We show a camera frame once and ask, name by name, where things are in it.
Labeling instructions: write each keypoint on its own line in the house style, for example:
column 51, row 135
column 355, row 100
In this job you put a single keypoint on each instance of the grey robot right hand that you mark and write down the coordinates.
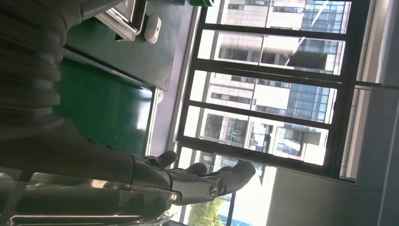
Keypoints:
column 93, row 174

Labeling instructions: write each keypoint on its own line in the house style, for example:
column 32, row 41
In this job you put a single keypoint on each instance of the green conveyor belt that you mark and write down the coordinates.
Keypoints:
column 103, row 106

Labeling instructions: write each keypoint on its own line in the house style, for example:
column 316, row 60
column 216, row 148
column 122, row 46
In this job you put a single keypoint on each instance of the small white barcode scanner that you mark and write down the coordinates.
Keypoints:
column 152, row 28

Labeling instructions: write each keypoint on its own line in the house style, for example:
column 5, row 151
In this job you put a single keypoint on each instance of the white electronic weighing scale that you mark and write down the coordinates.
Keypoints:
column 124, row 18

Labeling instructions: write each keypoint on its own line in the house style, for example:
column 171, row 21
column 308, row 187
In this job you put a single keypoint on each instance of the black framed window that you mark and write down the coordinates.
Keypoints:
column 339, row 93

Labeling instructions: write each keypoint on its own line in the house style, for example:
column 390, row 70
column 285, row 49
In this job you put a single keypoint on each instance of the empty green plastic crate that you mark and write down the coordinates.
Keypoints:
column 201, row 2

